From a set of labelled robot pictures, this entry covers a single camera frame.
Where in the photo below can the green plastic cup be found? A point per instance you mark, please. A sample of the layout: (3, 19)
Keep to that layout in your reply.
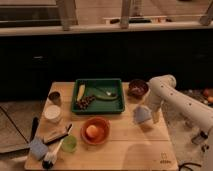
(69, 144)

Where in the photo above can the yellow corn cob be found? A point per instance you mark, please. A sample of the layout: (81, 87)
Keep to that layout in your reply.
(80, 92)

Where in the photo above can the white dish brush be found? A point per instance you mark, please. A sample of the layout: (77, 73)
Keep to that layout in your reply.
(51, 157)

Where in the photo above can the green plastic tray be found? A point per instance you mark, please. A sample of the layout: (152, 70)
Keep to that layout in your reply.
(114, 85)

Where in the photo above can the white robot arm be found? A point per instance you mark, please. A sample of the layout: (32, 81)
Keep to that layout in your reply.
(162, 88)

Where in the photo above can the white round container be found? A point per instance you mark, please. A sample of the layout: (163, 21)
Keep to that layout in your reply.
(53, 113)

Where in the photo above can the orange ball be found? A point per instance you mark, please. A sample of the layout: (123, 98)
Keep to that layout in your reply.
(92, 131)

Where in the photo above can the spice bottle rack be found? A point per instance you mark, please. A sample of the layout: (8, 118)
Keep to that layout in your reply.
(200, 139)

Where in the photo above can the metal cup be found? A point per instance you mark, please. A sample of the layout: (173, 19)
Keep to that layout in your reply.
(55, 98)

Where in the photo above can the black handled tool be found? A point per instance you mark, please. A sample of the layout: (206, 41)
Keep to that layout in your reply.
(34, 127)

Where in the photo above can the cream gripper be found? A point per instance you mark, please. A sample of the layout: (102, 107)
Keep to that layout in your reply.
(155, 116)

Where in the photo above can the dark red bowl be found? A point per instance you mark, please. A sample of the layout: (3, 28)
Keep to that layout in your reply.
(137, 88)

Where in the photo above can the orange clay bowl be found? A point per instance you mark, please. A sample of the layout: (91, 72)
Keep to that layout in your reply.
(103, 126)

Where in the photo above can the blue sponge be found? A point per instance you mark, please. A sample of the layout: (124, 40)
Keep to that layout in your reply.
(38, 148)

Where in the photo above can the light blue towel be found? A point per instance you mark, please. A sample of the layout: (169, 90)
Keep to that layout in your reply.
(141, 114)

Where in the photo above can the dark grape bunch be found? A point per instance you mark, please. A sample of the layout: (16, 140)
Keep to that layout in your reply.
(85, 102)

